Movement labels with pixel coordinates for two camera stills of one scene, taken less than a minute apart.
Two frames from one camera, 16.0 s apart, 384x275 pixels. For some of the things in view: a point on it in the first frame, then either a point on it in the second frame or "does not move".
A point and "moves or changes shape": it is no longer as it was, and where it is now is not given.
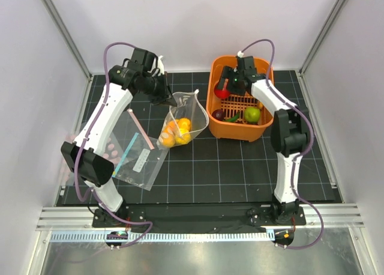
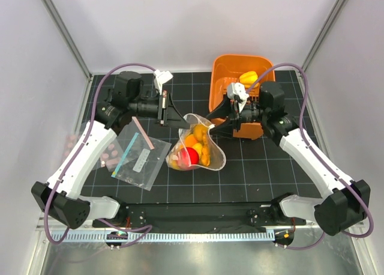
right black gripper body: [233, 83] → [255, 114]
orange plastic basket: [236, 117] does not move
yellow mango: [167, 139] → [200, 132]
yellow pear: [183, 125] moves or changes shape
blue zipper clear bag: [139, 166] does not move
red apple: [221, 93] → [188, 157]
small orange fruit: [172, 127] moves or changes shape
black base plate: [199, 218] does not move
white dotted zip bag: [189, 117] → [194, 148]
